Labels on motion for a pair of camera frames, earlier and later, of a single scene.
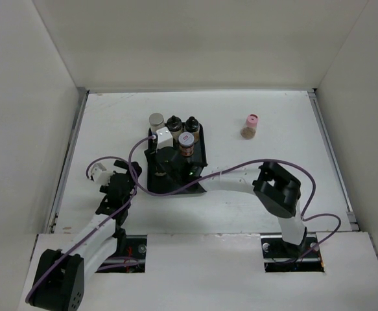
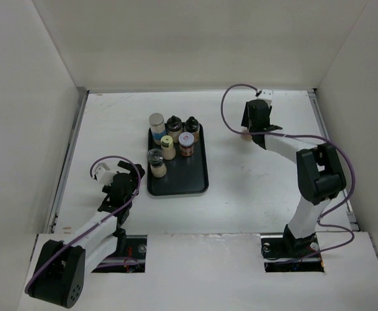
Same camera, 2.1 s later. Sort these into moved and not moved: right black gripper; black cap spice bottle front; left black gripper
Moved: right black gripper
Not moved: left black gripper; black cap spice bottle front
